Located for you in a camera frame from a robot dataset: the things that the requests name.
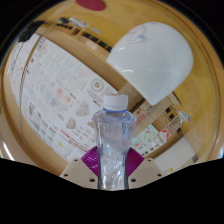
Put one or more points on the small black device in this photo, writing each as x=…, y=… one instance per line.
x=62, y=20

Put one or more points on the white remote control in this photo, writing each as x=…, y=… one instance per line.
x=79, y=22

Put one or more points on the flat round red coaster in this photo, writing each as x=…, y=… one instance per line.
x=90, y=4

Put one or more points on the white ceramic mug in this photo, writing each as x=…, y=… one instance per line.
x=153, y=60

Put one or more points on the clear plastic bottle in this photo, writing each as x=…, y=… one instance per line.
x=113, y=143

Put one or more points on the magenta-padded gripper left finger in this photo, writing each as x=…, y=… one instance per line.
x=78, y=170

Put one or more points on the row of wooden chairs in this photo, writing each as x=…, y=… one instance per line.
x=86, y=36

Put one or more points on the large printed wall poster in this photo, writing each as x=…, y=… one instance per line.
x=56, y=100

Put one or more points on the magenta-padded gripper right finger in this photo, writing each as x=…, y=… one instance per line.
x=146, y=170

